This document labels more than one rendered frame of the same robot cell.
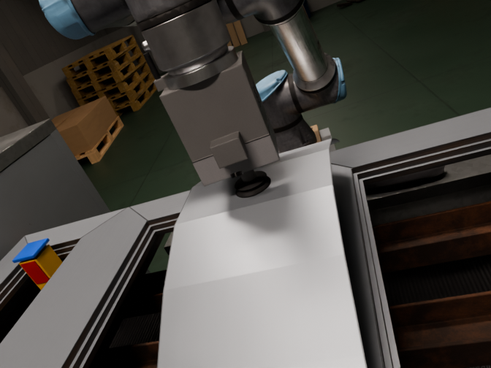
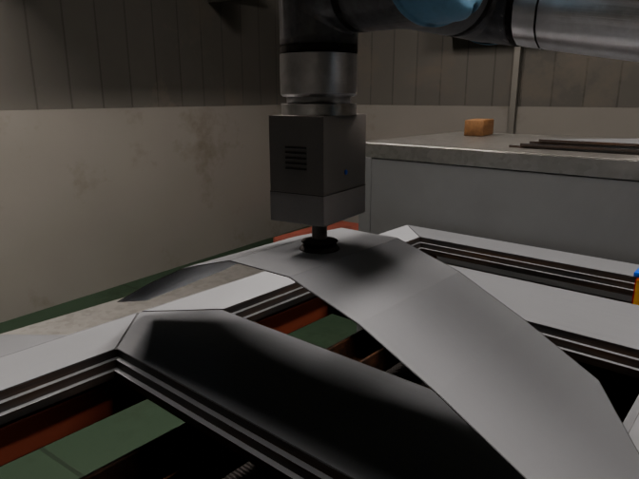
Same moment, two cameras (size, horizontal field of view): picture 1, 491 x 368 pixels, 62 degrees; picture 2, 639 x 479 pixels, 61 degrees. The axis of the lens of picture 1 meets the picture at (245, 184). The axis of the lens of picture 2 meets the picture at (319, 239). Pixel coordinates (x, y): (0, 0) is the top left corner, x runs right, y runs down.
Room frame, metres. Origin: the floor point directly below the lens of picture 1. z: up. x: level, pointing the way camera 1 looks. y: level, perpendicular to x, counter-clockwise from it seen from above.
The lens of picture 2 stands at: (0.61, -0.53, 1.17)
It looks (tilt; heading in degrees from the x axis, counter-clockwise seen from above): 15 degrees down; 111
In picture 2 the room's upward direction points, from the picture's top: straight up
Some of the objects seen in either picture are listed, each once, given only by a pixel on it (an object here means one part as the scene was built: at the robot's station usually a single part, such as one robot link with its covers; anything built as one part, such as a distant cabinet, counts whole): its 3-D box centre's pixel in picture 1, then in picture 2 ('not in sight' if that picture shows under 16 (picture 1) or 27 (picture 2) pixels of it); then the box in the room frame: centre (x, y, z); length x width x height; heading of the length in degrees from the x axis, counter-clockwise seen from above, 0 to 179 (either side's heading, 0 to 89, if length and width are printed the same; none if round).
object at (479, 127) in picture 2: not in sight; (479, 126); (0.45, 1.33, 1.07); 0.12 x 0.06 x 0.05; 79
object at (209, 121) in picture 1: (218, 117); (311, 159); (0.40, 0.00, 1.11); 0.10 x 0.09 x 0.16; 168
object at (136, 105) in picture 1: (113, 79); not in sight; (7.10, 1.28, 0.48); 1.30 x 0.89 x 0.97; 165
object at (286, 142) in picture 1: (288, 133); not in sight; (1.16, -0.18, 0.76); 0.15 x 0.15 x 0.10
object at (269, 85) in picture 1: (277, 98); not in sight; (1.15, -0.19, 0.87); 0.13 x 0.12 x 0.14; 67
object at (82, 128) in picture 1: (74, 136); not in sight; (5.24, 1.73, 0.24); 1.32 x 0.95 x 0.47; 165
